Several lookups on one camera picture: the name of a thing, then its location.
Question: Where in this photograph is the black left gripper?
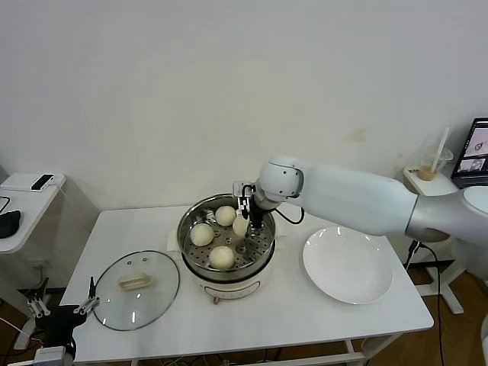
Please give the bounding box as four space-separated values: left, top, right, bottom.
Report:
26 276 101 348

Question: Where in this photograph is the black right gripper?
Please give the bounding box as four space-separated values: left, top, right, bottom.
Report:
236 196 267 238

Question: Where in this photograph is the white steamed baozi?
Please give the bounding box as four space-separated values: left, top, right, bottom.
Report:
214 205 237 226
189 223 215 247
208 246 236 271
232 213 249 237

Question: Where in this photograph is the round glass lid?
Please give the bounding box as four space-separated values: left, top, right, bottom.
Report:
92 250 181 332

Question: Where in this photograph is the stainless steel steamer basket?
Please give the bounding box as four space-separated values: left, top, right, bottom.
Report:
177 193 276 281

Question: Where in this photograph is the cream electric cooker base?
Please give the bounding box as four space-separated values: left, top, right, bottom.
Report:
166 215 291 307

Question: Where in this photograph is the black soft pouch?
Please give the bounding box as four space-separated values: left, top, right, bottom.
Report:
0 210 23 239

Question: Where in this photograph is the white side table with phone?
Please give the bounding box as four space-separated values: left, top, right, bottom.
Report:
0 172 68 351

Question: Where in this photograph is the white round plate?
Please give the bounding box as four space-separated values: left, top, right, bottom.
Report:
303 226 394 306

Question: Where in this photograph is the black smartphone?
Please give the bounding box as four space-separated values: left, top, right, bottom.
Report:
30 174 55 191

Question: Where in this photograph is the flat white box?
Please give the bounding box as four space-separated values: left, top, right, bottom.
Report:
1 172 65 193

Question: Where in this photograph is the white table underframe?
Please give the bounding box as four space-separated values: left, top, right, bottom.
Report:
72 331 400 366

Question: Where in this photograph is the white side table with laptop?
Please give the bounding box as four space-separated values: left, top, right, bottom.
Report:
403 165 488 316

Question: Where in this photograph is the clear plastic drink cup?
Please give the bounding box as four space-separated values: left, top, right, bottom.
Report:
417 146 454 182

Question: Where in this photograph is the white drinking straw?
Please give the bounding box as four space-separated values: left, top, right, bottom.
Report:
432 127 451 175

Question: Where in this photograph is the dark grey open laptop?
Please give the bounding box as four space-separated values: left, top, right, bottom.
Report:
451 117 488 188

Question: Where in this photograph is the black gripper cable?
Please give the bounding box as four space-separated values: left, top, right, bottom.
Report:
274 204 306 226

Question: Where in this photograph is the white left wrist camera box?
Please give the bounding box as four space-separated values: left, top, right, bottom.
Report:
34 345 66 366

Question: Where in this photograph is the thin white cable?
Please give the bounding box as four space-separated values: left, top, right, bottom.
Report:
52 181 95 234

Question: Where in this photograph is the black and white laptop cable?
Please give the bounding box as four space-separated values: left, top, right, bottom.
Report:
403 238 448 366

